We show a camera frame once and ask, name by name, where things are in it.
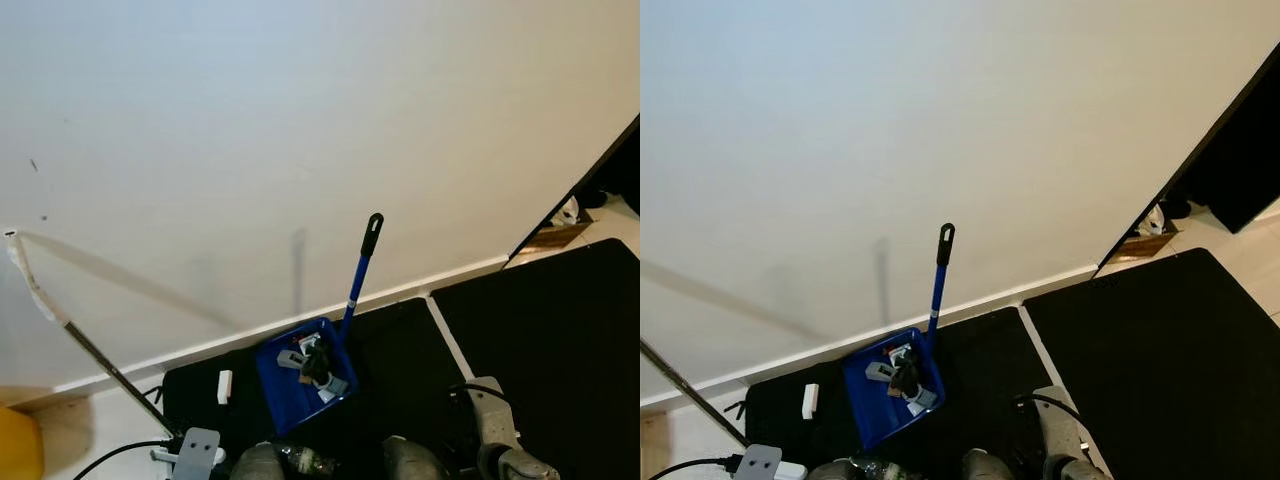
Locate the white broom with black pole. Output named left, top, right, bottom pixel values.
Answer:
left=2, top=227, right=228, bottom=468
left=640, top=339, right=810, bottom=480

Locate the blue long-handled dustpan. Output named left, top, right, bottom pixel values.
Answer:
left=841, top=221, right=957, bottom=452
left=252, top=211, right=386, bottom=439

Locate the black crumpled cloth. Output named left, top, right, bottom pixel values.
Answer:
left=300, top=345, right=337, bottom=390
left=888, top=356, right=924, bottom=402

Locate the grey robot right leg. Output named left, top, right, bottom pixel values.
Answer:
left=961, top=448, right=1022, bottom=480
left=381, top=435, right=453, bottom=480

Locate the clear plastic bottle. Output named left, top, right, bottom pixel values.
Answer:
left=850, top=455, right=928, bottom=480
left=275, top=443, right=342, bottom=478

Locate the yellow wheeled bin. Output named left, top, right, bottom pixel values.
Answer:
left=0, top=405, right=44, bottom=480

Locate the black wall end trim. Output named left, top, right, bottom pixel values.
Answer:
left=1093, top=40, right=1280, bottom=275
left=498, top=112, right=641, bottom=271

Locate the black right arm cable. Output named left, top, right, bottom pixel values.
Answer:
left=1011, top=392, right=1063, bottom=418
left=447, top=382, right=503, bottom=408

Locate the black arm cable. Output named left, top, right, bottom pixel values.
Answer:
left=447, top=382, right=503, bottom=408
left=645, top=454, right=748, bottom=480
left=1011, top=392, right=1063, bottom=418
left=70, top=437, right=183, bottom=480

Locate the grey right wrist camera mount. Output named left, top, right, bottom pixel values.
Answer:
left=465, top=376, right=523, bottom=453
left=1034, top=386, right=1088, bottom=465

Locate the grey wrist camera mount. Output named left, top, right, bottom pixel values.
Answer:
left=1034, top=386, right=1088, bottom=465
left=732, top=443, right=785, bottom=480
left=171, top=426, right=222, bottom=480
left=465, top=376, right=523, bottom=453

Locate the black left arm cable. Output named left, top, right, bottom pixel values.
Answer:
left=70, top=437, right=183, bottom=480
left=645, top=454, right=748, bottom=480

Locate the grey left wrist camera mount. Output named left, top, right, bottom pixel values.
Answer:
left=171, top=426, right=222, bottom=480
left=732, top=443, right=785, bottom=480

